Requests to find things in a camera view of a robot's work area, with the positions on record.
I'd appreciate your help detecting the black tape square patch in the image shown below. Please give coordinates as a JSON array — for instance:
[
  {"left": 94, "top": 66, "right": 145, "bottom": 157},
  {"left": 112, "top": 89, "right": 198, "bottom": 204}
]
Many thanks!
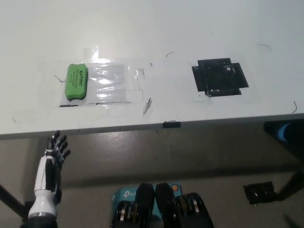
[{"left": 191, "top": 57, "right": 249, "bottom": 98}]

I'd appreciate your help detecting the large clear tape film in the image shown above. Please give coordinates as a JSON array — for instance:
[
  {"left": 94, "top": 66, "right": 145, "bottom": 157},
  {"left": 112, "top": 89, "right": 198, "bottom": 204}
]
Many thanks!
[{"left": 59, "top": 62, "right": 144, "bottom": 106}]

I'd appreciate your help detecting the black desk leg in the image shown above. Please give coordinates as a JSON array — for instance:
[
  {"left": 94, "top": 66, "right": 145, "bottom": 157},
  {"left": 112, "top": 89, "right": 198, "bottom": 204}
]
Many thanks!
[
  {"left": 273, "top": 166, "right": 304, "bottom": 201},
  {"left": 0, "top": 184, "right": 27, "bottom": 222}
]

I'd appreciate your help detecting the short black tape strip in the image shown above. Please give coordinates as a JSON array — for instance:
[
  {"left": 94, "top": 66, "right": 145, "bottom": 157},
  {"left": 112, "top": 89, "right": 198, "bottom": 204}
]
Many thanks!
[{"left": 162, "top": 120, "right": 181, "bottom": 129}]

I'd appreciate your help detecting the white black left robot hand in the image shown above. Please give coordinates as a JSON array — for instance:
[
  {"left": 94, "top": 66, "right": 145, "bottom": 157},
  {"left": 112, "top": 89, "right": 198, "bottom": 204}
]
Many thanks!
[{"left": 28, "top": 130, "right": 71, "bottom": 218}]

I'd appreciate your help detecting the green whiteboard eraser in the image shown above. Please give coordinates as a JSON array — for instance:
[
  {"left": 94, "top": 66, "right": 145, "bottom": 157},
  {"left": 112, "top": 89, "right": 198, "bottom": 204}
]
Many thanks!
[{"left": 64, "top": 63, "right": 89, "bottom": 102}]

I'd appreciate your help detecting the black object with blue part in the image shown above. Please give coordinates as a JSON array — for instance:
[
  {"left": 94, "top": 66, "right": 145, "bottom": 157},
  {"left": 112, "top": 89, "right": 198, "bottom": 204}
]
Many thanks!
[{"left": 263, "top": 120, "right": 304, "bottom": 146}]

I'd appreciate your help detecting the teal router box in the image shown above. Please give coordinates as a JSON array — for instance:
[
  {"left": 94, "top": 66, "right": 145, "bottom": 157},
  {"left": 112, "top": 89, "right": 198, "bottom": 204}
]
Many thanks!
[{"left": 112, "top": 182, "right": 182, "bottom": 217}]

